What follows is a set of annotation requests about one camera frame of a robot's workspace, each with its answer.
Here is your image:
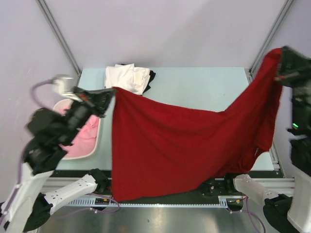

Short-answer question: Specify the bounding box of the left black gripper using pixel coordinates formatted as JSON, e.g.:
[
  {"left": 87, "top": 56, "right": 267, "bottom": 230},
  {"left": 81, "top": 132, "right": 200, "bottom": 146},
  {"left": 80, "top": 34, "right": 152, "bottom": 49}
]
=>
[{"left": 61, "top": 84, "right": 118, "bottom": 144}]

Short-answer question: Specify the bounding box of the white plastic basin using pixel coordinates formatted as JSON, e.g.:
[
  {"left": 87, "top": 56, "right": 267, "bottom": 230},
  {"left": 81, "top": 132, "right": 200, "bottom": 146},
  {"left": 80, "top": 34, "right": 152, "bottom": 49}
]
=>
[{"left": 52, "top": 98, "right": 102, "bottom": 161}]

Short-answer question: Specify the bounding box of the red t-shirt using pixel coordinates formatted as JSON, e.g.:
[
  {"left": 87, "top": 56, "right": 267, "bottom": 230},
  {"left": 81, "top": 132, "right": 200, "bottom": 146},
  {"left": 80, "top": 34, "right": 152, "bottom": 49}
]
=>
[{"left": 112, "top": 48, "right": 282, "bottom": 201}]

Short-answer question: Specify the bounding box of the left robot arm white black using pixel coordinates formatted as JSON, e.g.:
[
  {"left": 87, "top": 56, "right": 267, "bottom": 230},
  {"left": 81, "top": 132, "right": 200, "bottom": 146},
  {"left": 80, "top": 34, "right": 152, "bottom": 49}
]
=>
[{"left": 0, "top": 87, "right": 116, "bottom": 233}]

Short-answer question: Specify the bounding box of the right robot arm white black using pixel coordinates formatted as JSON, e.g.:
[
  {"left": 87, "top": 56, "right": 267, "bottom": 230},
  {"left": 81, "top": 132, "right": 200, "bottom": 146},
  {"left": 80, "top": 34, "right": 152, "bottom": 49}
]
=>
[{"left": 224, "top": 46, "right": 311, "bottom": 233}]

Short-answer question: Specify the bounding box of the folded white t-shirt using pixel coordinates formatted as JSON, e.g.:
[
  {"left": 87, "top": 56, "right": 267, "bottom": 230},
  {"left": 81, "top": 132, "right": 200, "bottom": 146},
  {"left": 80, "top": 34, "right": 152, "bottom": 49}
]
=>
[{"left": 104, "top": 64, "right": 155, "bottom": 95}]

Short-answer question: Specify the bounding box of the pink t-shirt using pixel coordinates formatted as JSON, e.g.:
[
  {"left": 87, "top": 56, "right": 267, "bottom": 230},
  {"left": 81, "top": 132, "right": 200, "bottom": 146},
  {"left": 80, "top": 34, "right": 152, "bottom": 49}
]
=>
[{"left": 58, "top": 101, "right": 100, "bottom": 157}]

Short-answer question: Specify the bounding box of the folded black t-shirt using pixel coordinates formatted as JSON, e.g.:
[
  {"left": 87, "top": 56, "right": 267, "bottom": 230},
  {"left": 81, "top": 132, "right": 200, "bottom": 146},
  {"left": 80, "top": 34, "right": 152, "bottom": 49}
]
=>
[{"left": 115, "top": 64, "right": 156, "bottom": 96}]

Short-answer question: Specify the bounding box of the right aluminium frame post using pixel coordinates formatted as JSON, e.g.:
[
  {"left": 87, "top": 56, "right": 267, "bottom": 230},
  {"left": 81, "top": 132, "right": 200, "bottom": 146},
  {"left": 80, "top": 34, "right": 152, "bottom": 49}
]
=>
[{"left": 249, "top": 0, "right": 296, "bottom": 73}]

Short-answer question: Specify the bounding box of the aluminium frame post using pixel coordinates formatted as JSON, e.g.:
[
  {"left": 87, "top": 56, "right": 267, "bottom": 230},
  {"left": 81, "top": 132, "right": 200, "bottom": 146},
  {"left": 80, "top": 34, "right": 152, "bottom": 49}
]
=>
[
  {"left": 35, "top": 0, "right": 82, "bottom": 77},
  {"left": 249, "top": 0, "right": 296, "bottom": 73}
]

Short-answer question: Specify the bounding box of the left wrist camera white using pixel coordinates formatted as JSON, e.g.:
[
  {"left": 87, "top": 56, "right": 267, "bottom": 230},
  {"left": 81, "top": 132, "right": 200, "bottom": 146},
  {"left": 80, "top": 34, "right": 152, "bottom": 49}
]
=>
[{"left": 52, "top": 74, "right": 75, "bottom": 100}]

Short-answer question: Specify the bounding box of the left aluminium frame post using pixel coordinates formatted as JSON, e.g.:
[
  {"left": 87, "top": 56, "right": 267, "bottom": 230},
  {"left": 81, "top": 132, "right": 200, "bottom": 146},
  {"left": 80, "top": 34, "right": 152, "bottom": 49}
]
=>
[{"left": 35, "top": 0, "right": 82, "bottom": 77}]

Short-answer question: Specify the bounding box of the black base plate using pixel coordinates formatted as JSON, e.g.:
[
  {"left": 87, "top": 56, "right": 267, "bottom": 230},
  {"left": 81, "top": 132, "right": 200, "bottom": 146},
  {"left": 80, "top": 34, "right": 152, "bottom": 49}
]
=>
[{"left": 52, "top": 170, "right": 242, "bottom": 199}]

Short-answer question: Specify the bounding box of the slotted cable duct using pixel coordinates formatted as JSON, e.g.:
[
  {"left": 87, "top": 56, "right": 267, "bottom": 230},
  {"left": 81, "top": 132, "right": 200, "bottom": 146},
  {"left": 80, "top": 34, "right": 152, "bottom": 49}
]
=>
[{"left": 67, "top": 194, "right": 245, "bottom": 208}]

